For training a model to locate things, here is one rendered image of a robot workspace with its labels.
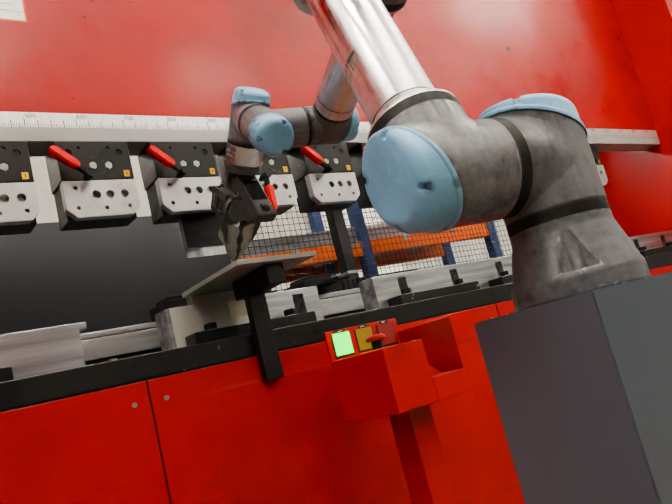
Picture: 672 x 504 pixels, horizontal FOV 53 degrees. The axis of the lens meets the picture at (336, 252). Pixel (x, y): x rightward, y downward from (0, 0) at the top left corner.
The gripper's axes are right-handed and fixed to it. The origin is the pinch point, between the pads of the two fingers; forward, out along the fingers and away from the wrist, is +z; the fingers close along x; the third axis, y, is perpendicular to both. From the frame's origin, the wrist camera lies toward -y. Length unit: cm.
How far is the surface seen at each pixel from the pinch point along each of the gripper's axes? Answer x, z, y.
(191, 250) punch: 5.0, 2.7, 10.9
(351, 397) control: -7.9, 15.2, -35.2
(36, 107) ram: 33.3, -24.1, 28.3
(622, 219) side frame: -214, 18, 28
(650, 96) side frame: -214, -36, 35
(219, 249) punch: -1.8, 3.0, 10.6
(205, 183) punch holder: 0.3, -10.9, 16.6
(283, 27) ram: -33, -44, 45
